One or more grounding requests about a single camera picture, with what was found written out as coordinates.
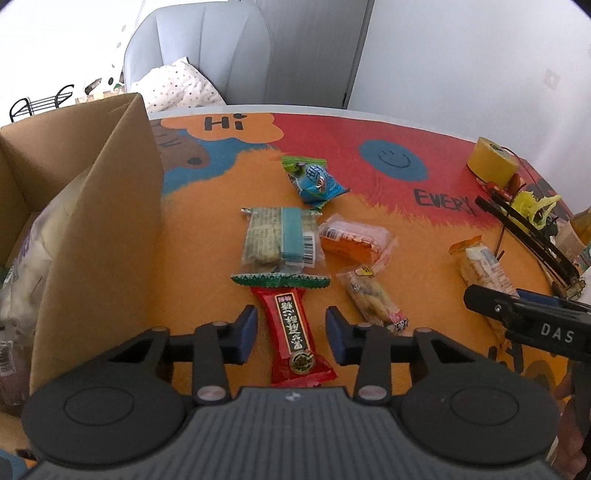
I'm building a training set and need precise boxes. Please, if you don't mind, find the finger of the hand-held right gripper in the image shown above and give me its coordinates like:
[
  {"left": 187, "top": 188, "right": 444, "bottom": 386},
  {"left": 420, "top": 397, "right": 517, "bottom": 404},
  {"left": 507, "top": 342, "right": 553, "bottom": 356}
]
[
  {"left": 516, "top": 289, "right": 591, "bottom": 315},
  {"left": 464, "top": 285, "right": 509, "bottom": 326}
]

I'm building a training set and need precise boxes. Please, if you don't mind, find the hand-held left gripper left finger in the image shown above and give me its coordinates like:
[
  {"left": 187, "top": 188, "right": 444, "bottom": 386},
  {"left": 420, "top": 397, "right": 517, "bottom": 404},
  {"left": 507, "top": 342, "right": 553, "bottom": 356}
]
[{"left": 99, "top": 305, "right": 259, "bottom": 404}]

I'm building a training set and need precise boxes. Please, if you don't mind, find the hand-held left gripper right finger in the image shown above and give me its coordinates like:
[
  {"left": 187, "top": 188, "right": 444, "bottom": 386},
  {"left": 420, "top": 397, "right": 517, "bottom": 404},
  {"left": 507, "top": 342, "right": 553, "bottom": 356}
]
[{"left": 325, "top": 305, "right": 495, "bottom": 404}]

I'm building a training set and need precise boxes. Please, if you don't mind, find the white packet orange end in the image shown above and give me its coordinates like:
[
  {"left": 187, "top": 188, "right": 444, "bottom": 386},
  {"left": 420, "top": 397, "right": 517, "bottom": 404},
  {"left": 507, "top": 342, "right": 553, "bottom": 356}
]
[{"left": 449, "top": 235, "right": 520, "bottom": 333}]

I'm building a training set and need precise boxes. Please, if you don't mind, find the red candy packet green end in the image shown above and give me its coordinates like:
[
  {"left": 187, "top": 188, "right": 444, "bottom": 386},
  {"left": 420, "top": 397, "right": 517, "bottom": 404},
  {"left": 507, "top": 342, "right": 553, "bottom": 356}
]
[{"left": 231, "top": 272, "right": 338, "bottom": 387}]

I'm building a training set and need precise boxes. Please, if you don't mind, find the clear packet yellow snack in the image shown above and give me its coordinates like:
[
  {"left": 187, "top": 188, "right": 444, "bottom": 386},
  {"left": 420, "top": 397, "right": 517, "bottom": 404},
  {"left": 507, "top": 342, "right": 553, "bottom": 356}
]
[{"left": 336, "top": 263, "right": 411, "bottom": 335}]

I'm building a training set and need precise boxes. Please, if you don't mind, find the orange snack packet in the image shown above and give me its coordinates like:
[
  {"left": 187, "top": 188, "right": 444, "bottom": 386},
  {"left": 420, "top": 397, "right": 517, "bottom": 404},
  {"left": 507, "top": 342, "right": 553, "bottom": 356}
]
[{"left": 318, "top": 217, "right": 398, "bottom": 264}]

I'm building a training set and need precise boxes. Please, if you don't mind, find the green biscuit packet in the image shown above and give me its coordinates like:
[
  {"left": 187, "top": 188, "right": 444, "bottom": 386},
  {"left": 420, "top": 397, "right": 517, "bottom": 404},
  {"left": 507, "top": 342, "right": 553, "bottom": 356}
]
[{"left": 240, "top": 207, "right": 326, "bottom": 274}]

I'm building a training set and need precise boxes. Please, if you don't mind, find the blue green snack packet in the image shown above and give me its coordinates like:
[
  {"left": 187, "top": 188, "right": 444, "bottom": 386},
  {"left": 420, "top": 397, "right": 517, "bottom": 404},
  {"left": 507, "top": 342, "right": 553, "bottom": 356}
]
[{"left": 281, "top": 156, "right": 349, "bottom": 206}]

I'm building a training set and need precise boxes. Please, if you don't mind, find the brown cardboard box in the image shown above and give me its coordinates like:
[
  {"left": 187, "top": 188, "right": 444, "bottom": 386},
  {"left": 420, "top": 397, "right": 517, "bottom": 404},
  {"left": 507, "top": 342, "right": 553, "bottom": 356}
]
[{"left": 0, "top": 92, "right": 164, "bottom": 407}]

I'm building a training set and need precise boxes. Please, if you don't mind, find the large white bread packet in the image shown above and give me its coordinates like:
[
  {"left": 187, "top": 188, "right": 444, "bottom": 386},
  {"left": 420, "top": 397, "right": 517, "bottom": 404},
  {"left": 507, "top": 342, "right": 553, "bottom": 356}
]
[{"left": 0, "top": 194, "right": 70, "bottom": 324}]

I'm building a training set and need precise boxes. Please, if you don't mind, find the clear packet dark print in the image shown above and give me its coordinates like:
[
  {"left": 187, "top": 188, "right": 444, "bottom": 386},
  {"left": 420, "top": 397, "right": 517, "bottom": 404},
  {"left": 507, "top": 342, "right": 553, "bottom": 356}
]
[{"left": 0, "top": 339, "right": 31, "bottom": 407}]

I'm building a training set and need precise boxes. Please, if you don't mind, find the black metal rod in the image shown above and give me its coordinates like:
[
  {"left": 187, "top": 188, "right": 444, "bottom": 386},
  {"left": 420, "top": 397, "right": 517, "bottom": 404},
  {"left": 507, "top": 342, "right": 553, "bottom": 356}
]
[
  {"left": 489, "top": 191, "right": 583, "bottom": 284},
  {"left": 475, "top": 196, "right": 578, "bottom": 294}
]

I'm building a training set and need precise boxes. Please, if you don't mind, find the brown glass bottle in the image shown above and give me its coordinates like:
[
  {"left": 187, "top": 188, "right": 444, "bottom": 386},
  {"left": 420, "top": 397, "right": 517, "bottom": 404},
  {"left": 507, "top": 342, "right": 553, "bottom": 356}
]
[{"left": 556, "top": 213, "right": 591, "bottom": 259}]

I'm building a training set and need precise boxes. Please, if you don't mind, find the yellow plastic clip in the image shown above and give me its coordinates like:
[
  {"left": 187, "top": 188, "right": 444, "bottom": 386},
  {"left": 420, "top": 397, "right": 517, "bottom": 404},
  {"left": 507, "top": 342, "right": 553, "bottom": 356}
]
[{"left": 512, "top": 191, "right": 561, "bottom": 229}]

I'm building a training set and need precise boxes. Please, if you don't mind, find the colourful printed table mat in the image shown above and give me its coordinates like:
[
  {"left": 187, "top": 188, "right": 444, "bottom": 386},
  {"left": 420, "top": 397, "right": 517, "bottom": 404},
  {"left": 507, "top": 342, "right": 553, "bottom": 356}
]
[{"left": 0, "top": 108, "right": 591, "bottom": 416}]

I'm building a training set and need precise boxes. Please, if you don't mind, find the yellow tape roll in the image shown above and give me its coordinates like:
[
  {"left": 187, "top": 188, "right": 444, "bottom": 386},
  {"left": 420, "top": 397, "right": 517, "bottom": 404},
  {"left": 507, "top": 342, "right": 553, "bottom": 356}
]
[{"left": 466, "top": 137, "right": 520, "bottom": 184}]

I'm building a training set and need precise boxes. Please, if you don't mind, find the white dotted pillow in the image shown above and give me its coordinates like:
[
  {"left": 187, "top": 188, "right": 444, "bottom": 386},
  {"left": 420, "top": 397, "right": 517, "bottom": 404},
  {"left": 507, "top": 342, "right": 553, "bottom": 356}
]
[{"left": 130, "top": 56, "right": 227, "bottom": 114}]

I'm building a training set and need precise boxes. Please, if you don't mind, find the grey armchair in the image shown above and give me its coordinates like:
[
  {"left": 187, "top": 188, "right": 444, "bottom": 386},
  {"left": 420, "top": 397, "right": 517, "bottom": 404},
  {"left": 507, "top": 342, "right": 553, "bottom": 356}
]
[{"left": 124, "top": 4, "right": 273, "bottom": 109}]

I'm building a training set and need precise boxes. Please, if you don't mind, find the grey door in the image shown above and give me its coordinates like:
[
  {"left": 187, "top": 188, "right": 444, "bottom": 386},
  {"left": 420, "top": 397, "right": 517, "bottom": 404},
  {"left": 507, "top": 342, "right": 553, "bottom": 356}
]
[{"left": 249, "top": 0, "right": 375, "bottom": 109}]

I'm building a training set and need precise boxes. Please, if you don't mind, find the black shoe rack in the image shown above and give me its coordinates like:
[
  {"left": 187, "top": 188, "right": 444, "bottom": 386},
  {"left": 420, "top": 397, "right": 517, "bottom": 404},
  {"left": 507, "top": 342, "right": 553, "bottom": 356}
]
[{"left": 9, "top": 84, "right": 75, "bottom": 121}]

